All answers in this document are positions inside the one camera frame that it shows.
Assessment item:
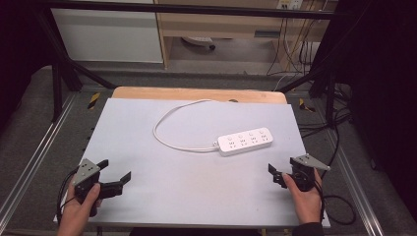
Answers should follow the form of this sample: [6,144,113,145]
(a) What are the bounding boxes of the person's right hand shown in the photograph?
[281,168,325,226]

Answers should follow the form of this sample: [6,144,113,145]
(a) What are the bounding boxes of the hanging black and yellow cables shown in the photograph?
[266,9,324,77]

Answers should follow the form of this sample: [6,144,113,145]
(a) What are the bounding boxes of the light grey table board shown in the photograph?
[53,97,331,229]

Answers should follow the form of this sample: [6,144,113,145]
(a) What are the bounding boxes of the black floor cables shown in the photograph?
[297,83,357,180]

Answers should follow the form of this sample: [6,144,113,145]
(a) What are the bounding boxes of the white floor cable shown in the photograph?
[272,72,298,92]

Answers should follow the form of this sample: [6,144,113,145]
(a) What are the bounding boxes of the white wall socket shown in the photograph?
[275,0,304,11]

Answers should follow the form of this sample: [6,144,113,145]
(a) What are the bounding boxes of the person's dark right sleeve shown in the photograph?
[296,221,328,236]

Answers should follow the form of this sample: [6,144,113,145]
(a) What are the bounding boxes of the white cabinet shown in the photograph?
[50,8,164,64]

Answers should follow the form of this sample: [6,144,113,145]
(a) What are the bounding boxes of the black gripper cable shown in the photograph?
[313,176,357,226]
[56,167,80,225]

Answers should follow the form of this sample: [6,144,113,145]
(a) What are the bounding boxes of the white power strip cable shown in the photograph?
[152,98,220,153]

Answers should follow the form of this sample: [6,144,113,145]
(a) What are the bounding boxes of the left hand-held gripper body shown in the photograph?
[71,158,102,218]

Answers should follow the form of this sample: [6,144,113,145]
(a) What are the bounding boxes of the aluminium floor rail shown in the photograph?
[0,93,80,224]
[326,129,386,236]

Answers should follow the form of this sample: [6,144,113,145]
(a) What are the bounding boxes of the white power strip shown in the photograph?
[215,127,274,157]

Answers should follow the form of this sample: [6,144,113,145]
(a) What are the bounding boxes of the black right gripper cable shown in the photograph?
[313,176,357,226]

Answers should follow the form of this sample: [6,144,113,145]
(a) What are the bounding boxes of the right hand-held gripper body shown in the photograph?
[289,153,331,193]

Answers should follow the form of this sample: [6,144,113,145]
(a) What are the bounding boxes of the black metal crossbar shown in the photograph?
[35,0,339,20]

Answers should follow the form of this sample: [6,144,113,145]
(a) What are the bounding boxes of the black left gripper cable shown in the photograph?
[56,167,80,225]

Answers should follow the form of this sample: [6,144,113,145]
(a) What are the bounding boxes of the wooden table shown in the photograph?
[111,86,288,105]

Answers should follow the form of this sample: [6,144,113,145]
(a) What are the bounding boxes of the person's left hand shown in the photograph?
[56,182,103,236]

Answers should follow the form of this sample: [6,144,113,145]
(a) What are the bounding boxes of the wooden desk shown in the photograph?
[153,0,339,71]

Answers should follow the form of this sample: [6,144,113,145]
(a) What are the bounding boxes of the black curtain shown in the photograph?
[323,0,417,224]
[0,0,53,132]

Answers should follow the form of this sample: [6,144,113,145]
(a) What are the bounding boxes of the black metal frame stand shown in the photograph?
[278,9,352,130]
[34,9,117,123]

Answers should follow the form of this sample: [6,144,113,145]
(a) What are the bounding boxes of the white office chair base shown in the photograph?
[181,36,217,52]

